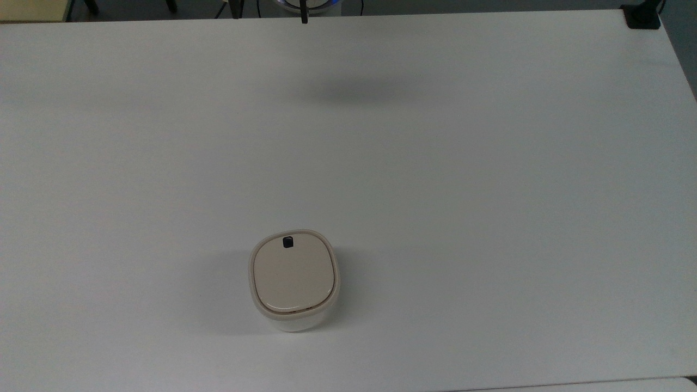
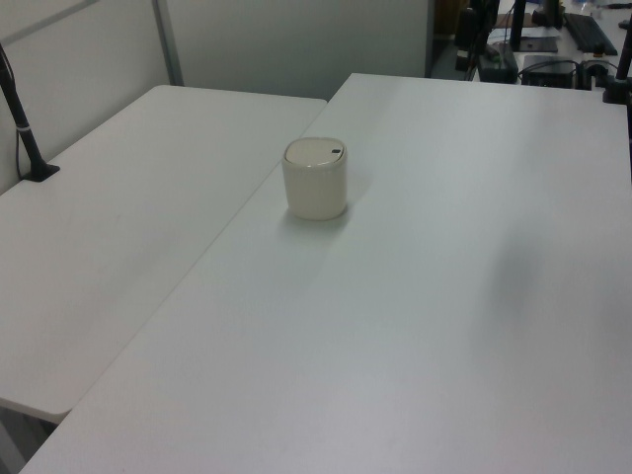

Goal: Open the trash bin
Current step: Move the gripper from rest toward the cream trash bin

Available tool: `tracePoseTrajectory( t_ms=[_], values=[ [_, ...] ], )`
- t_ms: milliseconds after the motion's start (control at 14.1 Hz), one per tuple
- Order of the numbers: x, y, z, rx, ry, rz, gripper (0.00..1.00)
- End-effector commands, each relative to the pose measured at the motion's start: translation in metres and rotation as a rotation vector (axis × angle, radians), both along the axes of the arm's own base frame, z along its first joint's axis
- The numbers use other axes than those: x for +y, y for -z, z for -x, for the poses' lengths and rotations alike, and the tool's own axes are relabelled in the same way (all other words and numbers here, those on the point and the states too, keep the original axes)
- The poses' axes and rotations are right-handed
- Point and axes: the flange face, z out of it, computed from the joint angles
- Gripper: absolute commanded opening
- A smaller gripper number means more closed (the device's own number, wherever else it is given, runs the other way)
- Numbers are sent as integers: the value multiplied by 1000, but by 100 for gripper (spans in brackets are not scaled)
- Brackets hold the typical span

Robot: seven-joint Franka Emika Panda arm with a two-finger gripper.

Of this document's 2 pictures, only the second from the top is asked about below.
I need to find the cream lidded tabletop trash bin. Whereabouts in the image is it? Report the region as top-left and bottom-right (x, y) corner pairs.
(281, 136), (353, 222)

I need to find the black box with green part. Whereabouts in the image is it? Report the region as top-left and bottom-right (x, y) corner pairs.
(477, 42), (519, 84)

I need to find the black upright speaker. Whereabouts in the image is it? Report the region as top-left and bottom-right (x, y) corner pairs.
(453, 6), (479, 71)

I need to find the black electronics box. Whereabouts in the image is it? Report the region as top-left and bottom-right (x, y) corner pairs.
(517, 53), (580, 90)

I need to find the black monitor stand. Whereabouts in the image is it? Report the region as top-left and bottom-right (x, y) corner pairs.
(500, 0), (560, 54)

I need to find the black keyboard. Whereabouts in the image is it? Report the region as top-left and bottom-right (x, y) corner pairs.
(562, 12), (620, 56)

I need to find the grey metal partition post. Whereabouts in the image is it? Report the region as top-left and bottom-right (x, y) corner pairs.
(151, 0), (186, 87)

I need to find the black camera stand pole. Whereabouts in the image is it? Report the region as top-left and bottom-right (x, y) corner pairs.
(0, 40), (62, 183)

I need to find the black clamp camera stand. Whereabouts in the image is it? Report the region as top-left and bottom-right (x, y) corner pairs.
(600, 0), (632, 106)

